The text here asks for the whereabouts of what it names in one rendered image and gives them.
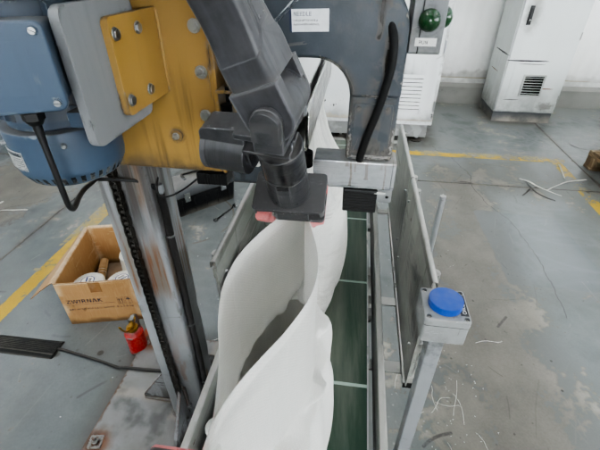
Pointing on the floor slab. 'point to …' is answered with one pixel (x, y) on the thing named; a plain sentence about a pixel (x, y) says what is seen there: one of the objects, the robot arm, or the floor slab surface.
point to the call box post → (418, 393)
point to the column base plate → (143, 410)
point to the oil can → (135, 335)
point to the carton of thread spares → (86, 248)
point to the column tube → (161, 272)
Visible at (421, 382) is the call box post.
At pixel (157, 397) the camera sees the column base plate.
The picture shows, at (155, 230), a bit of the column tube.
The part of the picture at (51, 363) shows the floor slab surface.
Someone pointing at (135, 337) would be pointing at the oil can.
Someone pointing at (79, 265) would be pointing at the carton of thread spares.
